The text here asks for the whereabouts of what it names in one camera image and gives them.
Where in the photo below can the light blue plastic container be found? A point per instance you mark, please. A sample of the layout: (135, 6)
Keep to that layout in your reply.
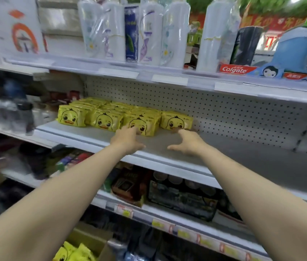
(292, 47)

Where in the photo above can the person's left thumb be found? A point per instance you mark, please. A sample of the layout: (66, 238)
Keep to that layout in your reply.
(141, 146)

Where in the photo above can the dark box of cups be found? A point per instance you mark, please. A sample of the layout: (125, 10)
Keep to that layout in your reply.
(182, 197)

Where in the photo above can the blue penguin toothpaste box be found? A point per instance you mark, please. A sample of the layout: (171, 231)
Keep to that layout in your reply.
(269, 72)

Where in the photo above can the plain white wrapped bottle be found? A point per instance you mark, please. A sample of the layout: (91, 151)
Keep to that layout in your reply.
(214, 38)

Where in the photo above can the blue tall carton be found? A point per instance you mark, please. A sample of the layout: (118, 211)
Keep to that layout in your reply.
(131, 32)

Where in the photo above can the rows of yellow duck packets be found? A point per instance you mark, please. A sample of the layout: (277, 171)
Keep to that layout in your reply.
(107, 116)

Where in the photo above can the row of yellow price tags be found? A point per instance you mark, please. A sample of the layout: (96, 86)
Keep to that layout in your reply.
(186, 235)

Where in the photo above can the person's left forearm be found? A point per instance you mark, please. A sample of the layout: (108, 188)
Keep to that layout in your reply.
(55, 209)

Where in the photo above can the colourful small packages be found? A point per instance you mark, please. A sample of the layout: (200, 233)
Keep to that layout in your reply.
(73, 160)

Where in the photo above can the person's right thumb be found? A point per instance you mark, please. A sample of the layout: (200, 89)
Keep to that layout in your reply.
(173, 147)

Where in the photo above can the white shelf with clear rail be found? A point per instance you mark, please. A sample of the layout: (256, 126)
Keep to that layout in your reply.
(169, 78)

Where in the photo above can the white poster with orange logo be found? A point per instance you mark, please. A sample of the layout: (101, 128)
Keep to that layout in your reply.
(12, 28)

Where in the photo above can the grey metal shelf board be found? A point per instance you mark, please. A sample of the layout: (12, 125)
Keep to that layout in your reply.
(224, 163)

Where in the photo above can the person's right forearm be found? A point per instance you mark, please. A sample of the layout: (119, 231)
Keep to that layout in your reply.
(259, 203)

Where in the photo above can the white price label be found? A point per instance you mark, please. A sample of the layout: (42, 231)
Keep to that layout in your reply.
(118, 73)
(169, 80)

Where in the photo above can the black capped bottle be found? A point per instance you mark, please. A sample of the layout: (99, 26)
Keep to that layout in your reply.
(26, 118)

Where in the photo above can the red toothpaste box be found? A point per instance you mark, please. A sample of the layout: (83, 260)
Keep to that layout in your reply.
(237, 69)
(296, 76)

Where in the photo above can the person's left hand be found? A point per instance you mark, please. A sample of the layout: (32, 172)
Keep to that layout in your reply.
(126, 141)

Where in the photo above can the brown cardboard box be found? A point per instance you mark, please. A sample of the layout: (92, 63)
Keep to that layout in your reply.
(93, 237)

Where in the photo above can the red banner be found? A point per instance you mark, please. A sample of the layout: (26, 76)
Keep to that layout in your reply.
(271, 22)

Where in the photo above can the green plastic item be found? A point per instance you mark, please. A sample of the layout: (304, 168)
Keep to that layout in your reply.
(194, 33)

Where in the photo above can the yellow plastic packet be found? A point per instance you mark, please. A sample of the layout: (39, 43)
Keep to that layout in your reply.
(60, 254)
(82, 252)

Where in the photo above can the white shelf with price rail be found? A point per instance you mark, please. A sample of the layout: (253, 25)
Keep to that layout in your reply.
(191, 228)

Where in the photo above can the person's right hand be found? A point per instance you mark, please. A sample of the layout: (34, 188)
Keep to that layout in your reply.
(190, 144)

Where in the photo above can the white pegboard back panel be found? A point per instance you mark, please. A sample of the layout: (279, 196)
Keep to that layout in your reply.
(237, 116)

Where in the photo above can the red-brown package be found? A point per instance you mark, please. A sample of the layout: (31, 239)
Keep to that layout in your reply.
(129, 184)

